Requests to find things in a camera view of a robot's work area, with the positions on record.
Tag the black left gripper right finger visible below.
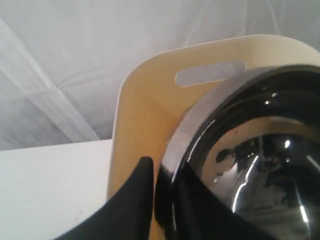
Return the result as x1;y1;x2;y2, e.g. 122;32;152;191
154;172;273;240

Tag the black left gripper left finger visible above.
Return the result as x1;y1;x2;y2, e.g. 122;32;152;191
58;156;153;240

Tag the steel bowl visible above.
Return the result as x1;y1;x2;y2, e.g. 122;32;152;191
158;64;320;240

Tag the white curtain backdrop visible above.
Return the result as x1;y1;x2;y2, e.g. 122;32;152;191
0;0;320;150

